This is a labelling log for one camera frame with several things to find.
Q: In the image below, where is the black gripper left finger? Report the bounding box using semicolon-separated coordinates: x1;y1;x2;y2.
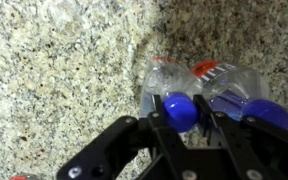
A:
55;94;188;180

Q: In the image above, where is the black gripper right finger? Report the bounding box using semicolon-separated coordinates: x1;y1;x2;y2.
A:
192;94;288;180

